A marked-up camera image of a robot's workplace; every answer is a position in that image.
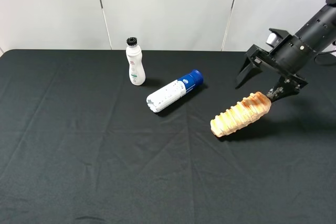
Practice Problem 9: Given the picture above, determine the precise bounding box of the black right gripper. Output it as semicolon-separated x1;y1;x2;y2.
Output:
235;27;319;102

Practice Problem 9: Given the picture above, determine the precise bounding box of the sliced bread loaf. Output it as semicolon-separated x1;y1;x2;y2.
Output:
210;92;271;137

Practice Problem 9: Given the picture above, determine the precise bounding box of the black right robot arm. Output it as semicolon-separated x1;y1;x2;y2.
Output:
236;0;335;102

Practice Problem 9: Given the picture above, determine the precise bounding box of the white blue cylindrical can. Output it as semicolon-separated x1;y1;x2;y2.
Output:
146;69;204;113

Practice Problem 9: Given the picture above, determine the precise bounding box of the white bottle black cap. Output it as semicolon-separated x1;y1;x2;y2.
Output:
126;37;145;86

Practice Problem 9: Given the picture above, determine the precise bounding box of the black tablecloth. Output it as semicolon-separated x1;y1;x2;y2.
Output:
1;50;335;223

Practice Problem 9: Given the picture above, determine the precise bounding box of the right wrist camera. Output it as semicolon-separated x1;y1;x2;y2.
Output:
266;33;282;48

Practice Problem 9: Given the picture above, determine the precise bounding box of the black right camera cable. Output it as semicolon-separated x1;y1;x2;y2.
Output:
313;40;336;66

